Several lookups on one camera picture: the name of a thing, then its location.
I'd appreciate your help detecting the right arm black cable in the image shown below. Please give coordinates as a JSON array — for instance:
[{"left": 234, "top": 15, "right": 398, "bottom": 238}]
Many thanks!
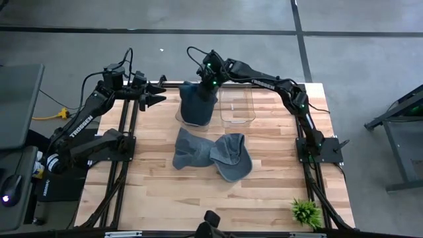
[{"left": 186, "top": 46, "right": 214, "bottom": 72}]

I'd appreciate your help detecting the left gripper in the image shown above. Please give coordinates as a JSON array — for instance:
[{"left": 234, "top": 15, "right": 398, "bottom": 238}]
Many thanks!
[{"left": 124, "top": 83, "right": 167, "bottom": 112}]

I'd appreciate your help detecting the black computer mouse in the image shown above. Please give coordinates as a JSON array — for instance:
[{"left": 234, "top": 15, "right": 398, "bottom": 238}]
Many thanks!
[{"left": 0, "top": 174, "right": 23, "bottom": 208}]

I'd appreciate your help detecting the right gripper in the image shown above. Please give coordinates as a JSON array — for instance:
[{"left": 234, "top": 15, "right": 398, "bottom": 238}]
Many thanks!
[{"left": 199, "top": 67, "right": 221, "bottom": 102}]

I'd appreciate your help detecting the yellow power cable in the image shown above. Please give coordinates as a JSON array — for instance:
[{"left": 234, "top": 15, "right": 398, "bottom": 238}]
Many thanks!
[{"left": 31, "top": 108, "right": 71, "bottom": 122}]

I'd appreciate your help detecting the thin black floor cable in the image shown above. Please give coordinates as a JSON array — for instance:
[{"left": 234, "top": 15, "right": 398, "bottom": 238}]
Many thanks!
[{"left": 38, "top": 88, "right": 69, "bottom": 110}]

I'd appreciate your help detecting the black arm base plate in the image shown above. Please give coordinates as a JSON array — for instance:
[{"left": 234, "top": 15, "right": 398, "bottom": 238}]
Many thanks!
[
  {"left": 86, "top": 135, "right": 137, "bottom": 163},
  {"left": 295, "top": 137, "right": 344, "bottom": 163}
]

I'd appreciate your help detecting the black Trossen logo box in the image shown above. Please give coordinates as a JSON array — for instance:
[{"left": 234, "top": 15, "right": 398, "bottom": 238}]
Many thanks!
[{"left": 34, "top": 155, "right": 89, "bottom": 203}]

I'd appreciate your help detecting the dark grey flat panel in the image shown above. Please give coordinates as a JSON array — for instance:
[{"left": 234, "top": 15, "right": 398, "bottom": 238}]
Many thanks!
[{"left": 0, "top": 63, "right": 46, "bottom": 150}]

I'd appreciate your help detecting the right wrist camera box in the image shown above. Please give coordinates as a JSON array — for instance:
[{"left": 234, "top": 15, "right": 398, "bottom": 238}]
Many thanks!
[{"left": 201, "top": 49, "right": 221, "bottom": 66}]

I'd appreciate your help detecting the blue-grey baseball cap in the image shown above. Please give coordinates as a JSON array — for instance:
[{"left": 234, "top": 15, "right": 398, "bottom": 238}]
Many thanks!
[{"left": 171, "top": 127, "right": 217, "bottom": 171}]

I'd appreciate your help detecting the black aluminium table frame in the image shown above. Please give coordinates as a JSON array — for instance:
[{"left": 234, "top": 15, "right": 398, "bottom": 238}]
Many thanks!
[{"left": 74, "top": 75, "right": 360, "bottom": 238}]

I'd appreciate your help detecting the dark teal baseball cap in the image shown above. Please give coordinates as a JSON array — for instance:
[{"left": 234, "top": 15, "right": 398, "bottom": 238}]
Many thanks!
[{"left": 179, "top": 81, "right": 219, "bottom": 128}]

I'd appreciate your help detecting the white and yellow packet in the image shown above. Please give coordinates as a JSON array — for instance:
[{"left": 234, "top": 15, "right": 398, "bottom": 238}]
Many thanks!
[{"left": 32, "top": 151, "right": 47, "bottom": 180}]

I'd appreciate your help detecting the black lever handle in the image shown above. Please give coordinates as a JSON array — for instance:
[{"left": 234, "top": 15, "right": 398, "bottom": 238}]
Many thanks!
[{"left": 332, "top": 139, "right": 350, "bottom": 154}]

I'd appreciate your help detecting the grey side desk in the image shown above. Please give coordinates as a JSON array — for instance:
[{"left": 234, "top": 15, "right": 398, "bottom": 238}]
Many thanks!
[{"left": 0, "top": 145, "right": 39, "bottom": 233}]

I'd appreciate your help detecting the silver aluminium bracket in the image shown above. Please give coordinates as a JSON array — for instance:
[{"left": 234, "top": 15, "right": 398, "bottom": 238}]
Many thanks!
[
  {"left": 288, "top": 232, "right": 327, "bottom": 238},
  {"left": 104, "top": 231, "right": 143, "bottom": 238}
]

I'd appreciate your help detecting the grey metal cart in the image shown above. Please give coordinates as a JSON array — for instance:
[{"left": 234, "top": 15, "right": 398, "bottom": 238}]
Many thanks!
[{"left": 363, "top": 83, "right": 423, "bottom": 193}]

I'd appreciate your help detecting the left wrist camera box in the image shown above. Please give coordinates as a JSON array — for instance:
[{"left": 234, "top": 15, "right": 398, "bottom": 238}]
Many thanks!
[{"left": 131, "top": 69, "right": 148, "bottom": 87}]

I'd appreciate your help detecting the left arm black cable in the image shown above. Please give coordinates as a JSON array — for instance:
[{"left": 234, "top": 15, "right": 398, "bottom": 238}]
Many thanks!
[{"left": 75, "top": 47, "right": 134, "bottom": 110}]

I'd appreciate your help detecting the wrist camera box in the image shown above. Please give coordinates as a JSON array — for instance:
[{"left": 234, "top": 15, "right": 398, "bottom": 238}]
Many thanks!
[
  {"left": 131, "top": 69, "right": 148, "bottom": 87},
  {"left": 201, "top": 49, "right": 221, "bottom": 66}
]

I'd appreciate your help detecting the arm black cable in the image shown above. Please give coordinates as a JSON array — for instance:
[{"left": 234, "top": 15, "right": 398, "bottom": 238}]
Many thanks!
[
  {"left": 186, "top": 46, "right": 214, "bottom": 72},
  {"left": 75, "top": 47, "right": 134, "bottom": 110}
]

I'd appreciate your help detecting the clear plastic bin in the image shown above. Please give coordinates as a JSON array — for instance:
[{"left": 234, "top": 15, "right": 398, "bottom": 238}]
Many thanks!
[
  {"left": 218, "top": 84, "right": 257, "bottom": 128},
  {"left": 174, "top": 99, "right": 215, "bottom": 130}
]

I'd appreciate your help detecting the green artificial plant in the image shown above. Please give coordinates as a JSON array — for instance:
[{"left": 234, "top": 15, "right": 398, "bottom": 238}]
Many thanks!
[{"left": 289, "top": 197, "right": 323, "bottom": 229}]

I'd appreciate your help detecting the light grey baseball cap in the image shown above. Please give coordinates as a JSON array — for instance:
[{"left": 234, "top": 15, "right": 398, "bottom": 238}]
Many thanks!
[{"left": 209, "top": 132, "right": 254, "bottom": 184}]

